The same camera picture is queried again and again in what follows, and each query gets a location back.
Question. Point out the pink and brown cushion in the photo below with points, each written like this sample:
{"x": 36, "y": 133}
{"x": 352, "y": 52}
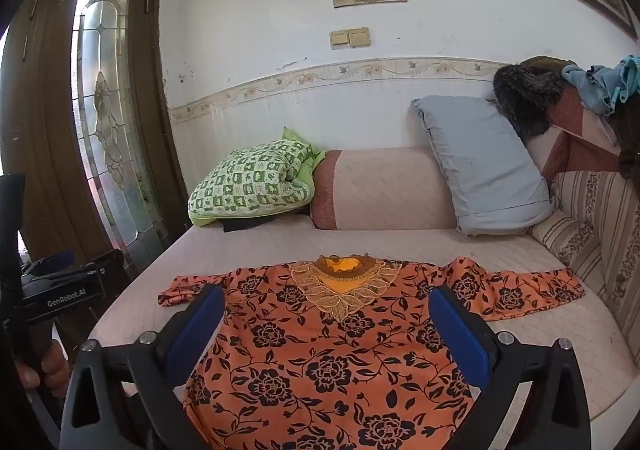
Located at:
{"x": 575, "y": 135}

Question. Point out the orange black floral blouse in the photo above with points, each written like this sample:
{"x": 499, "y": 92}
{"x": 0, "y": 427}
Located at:
{"x": 310, "y": 340}

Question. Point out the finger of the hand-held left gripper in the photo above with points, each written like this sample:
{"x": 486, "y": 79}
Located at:
{"x": 55, "y": 261}

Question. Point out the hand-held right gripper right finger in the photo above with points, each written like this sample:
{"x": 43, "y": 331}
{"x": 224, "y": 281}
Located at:
{"x": 462, "y": 340}

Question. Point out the green checkered pillow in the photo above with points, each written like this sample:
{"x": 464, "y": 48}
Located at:
{"x": 250, "y": 180}

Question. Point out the light blue cloth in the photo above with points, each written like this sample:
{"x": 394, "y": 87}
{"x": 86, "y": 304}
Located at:
{"x": 595, "y": 85}

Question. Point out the dark brown cloth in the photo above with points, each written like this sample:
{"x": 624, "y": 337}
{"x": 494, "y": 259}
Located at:
{"x": 629, "y": 140}

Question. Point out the striped floral back cushion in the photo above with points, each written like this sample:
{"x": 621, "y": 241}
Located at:
{"x": 600, "y": 230}

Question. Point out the pink bolster cushion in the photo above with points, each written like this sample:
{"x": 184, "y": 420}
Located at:
{"x": 385, "y": 187}

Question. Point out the pink quilted mattress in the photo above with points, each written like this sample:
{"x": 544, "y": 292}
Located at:
{"x": 525, "y": 250}

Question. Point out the wooden door with leaded glass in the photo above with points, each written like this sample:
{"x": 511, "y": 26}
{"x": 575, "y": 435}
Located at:
{"x": 55, "y": 95}

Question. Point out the beige light switch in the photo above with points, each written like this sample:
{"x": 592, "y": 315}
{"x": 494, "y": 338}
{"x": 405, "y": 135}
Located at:
{"x": 359, "y": 37}
{"x": 339, "y": 39}

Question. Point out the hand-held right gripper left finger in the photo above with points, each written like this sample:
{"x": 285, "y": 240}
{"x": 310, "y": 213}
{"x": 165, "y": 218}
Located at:
{"x": 200, "y": 330}

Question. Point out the grey pillow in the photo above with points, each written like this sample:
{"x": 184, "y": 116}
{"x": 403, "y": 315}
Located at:
{"x": 490, "y": 170}

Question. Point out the person's left hand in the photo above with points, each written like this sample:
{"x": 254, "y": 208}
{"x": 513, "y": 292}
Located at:
{"x": 50, "y": 367}

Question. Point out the dark furry cloth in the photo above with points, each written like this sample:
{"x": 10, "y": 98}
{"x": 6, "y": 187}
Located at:
{"x": 525, "y": 95}

